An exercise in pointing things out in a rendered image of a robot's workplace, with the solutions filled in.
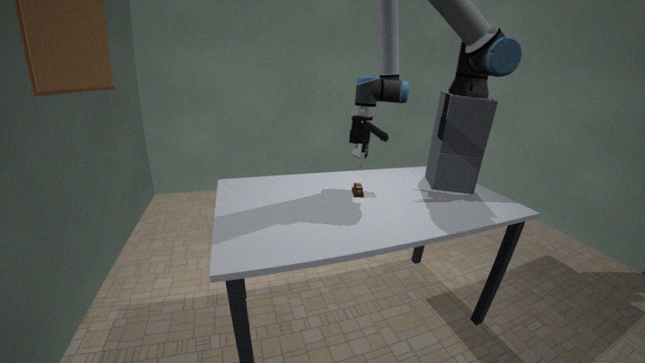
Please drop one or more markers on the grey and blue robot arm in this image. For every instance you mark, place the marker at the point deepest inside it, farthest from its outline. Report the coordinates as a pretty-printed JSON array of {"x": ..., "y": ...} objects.
[{"x": 492, "y": 53}]

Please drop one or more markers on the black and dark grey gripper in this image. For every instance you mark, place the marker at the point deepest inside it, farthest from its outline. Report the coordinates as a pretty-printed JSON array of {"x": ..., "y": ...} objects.
[{"x": 359, "y": 135}]

